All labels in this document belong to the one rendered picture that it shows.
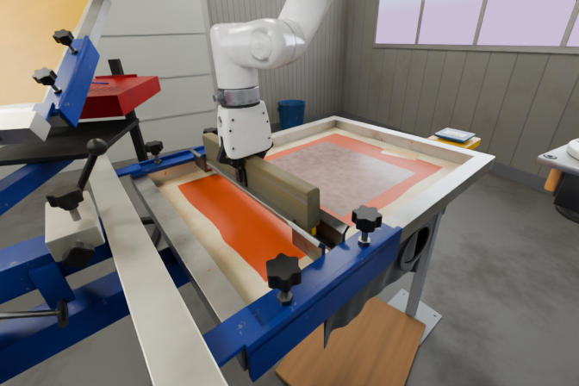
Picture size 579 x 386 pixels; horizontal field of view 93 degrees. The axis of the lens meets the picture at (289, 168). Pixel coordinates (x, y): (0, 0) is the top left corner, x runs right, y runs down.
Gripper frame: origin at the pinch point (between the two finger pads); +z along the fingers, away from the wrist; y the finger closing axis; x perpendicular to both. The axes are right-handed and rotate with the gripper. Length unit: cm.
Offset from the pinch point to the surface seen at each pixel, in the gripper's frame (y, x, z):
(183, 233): -16.9, -4.2, 4.7
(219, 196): -4.3, 8.6, 8.1
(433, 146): 56, -14, 5
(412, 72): 304, 130, 20
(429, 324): 78, -19, 104
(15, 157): -46, 82, 8
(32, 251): -36.0, -0.6, -0.6
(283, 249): -3.6, -15.9, 8.4
